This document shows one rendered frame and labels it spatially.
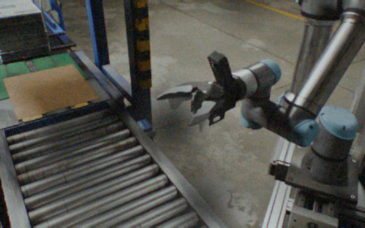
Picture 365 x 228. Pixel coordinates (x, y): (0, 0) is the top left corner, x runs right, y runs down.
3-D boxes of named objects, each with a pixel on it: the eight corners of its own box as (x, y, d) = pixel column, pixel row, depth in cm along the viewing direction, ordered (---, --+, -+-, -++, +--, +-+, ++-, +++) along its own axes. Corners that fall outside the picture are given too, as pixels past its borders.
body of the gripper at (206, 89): (207, 127, 81) (241, 110, 87) (212, 99, 75) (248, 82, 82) (187, 112, 85) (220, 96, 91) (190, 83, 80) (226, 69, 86)
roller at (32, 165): (134, 141, 144) (133, 131, 141) (16, 181, 123) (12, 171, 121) (129, 134, 147) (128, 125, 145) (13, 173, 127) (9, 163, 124)
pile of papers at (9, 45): (51, 52, 212) (43, 10, 198) (0, 62, 199) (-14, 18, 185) (39, 35, 239) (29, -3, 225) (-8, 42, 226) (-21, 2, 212)
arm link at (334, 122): (337, 164, 106) (349, 129, 99) (300, 143, 115) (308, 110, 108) (356, 149, 113) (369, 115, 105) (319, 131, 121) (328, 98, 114)
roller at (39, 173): (141, 149, 139) (140, 139, 136) (19, 192, 119) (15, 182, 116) (135, 142, 143) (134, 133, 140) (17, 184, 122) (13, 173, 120)
